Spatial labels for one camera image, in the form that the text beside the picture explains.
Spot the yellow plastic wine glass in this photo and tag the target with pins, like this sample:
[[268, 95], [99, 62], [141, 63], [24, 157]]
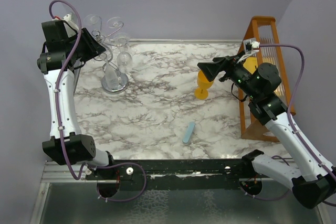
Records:
[[201, 92]]

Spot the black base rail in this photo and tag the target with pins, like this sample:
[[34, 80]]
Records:
[[175, 174]]

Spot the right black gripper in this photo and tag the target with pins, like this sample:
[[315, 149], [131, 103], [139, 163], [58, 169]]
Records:
[[210, 68]]

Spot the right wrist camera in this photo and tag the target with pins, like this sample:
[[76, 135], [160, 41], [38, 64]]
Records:
[[251, 47]]

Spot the light blue eraser bar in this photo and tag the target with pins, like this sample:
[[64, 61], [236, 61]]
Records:
[[188, 134]]

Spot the clear ribbed wine glass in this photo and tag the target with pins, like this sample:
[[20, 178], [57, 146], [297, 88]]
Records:
[[111, 77]]

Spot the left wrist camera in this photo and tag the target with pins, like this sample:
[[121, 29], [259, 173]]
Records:
[[70, 25]]

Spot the chrome wine glass rack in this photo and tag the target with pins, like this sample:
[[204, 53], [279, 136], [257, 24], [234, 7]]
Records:
[[107, 57]]

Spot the wooden dish rack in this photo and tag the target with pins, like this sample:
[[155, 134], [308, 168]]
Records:
[[264, 29]]

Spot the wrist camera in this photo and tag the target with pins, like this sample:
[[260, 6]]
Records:
[[251, 47], [70, 25]]

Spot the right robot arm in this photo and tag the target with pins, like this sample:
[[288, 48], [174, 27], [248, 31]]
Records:
[[312, 181]]

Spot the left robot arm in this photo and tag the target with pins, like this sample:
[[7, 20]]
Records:
[[65, 45]]

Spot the yellow card in rack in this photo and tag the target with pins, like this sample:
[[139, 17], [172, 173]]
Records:
[[251, 64]]

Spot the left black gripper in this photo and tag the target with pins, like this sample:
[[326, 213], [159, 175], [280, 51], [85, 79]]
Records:
[[93, 48]]

